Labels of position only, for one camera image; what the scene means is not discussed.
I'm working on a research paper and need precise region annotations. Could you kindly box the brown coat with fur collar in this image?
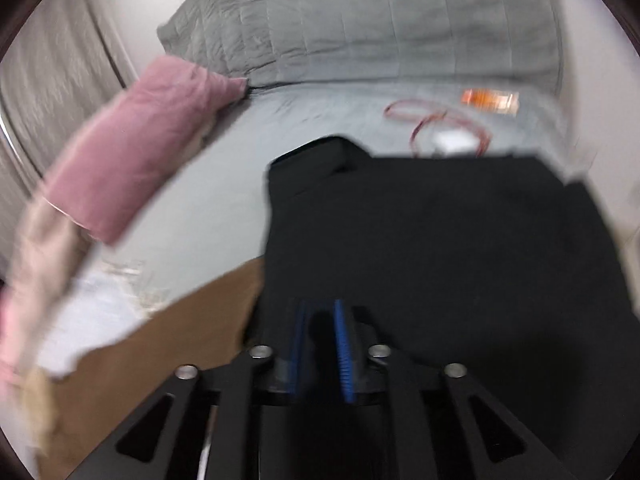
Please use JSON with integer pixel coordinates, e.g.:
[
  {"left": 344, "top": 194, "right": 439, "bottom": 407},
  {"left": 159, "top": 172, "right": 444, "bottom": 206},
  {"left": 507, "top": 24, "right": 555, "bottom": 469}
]
[{"left": 22, "top": 258, "right": 264, "bottom": 479}]

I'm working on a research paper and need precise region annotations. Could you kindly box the black folded garment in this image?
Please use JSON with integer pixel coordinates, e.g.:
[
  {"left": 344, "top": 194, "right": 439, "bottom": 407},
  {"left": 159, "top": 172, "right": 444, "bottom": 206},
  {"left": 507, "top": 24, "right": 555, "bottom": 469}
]
[{"left": 257, "top": 143, "right": 639, "bottom": 479}]

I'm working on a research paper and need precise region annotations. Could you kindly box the light blue checked blanket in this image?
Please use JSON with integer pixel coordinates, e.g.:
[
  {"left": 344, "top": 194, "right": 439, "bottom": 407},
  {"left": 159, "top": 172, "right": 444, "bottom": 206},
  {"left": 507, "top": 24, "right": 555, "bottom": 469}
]
[{"left": 36, "top": 260, "right": 169, "bottom": 378}]

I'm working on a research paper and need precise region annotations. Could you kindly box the pink velvet pillow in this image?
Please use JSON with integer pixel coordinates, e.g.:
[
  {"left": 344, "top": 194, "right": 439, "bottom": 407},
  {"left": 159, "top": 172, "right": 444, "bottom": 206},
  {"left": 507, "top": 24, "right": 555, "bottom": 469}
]
[{"left": 43, "top": 55, "right": 247, "bottom": 245}]

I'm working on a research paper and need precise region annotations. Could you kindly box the pink beige duvet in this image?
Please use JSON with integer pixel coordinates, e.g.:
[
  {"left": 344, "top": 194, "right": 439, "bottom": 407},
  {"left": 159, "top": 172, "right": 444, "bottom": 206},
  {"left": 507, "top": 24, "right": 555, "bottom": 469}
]
[{"left": 1, "top": 193, "right": 93, "bottom": 456}]

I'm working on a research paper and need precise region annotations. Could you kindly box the orange packet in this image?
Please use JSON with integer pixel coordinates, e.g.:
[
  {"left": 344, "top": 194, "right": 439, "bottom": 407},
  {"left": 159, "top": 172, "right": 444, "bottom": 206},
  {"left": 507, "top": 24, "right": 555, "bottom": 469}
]
[{"left": 460, "top": 88, "right": 520, "bottom": 115}]

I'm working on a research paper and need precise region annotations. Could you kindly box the grey dotted curtain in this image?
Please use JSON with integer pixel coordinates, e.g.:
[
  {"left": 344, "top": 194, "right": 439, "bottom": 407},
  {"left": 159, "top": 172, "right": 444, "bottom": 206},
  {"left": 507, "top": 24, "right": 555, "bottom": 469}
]
[{"left": 1, "top": 0, "right": 136, "bottom": 266}]

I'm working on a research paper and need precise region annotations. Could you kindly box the grey quilted headboard cushion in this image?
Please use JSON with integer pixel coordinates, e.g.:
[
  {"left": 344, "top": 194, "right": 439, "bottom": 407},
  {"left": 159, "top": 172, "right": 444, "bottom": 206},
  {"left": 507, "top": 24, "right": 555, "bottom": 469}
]
[{"left": 157, "top": 0, "right": 562, "bottom": 92}]

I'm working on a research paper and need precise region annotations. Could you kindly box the red cable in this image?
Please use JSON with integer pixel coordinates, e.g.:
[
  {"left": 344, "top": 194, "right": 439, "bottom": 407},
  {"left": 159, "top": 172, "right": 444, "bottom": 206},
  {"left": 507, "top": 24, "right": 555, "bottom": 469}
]
[{"left": 383, "top": 97, "right": 494, "bottom": 158}]

